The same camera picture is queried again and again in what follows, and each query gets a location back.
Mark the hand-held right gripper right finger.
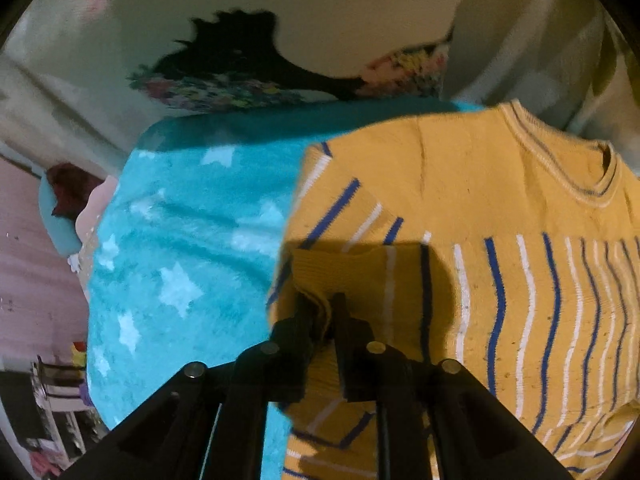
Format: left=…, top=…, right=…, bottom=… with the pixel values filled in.
left=330, top=292, right=576, bottom=480

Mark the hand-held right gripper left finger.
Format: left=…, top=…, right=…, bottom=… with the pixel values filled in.
left=57, top=292, right=323, bottom=480

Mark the yellow striped sweater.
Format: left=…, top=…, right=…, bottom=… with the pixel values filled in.
left=265, top=100, right=640, bottom=480

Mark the turquoise printed blanket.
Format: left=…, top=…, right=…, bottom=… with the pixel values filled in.
left=85, top=99, right=488, bottom=480

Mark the dark wooden chair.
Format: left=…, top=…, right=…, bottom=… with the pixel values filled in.
left=30, top=355, right=91, bottom=416

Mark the teal cushion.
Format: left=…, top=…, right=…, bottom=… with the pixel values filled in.
left=39, top=165, right=108, bottom=261

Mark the pink curtain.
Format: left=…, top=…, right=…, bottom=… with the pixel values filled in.
left=0, top=155, right=93, bottom=371

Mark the dark red cloth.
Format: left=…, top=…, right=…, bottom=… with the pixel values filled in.
left=47, top=162, right=101, bottom=218

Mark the cream pillow with black figure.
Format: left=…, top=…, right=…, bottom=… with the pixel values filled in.
left=10, top=0, right=476, bottom=116

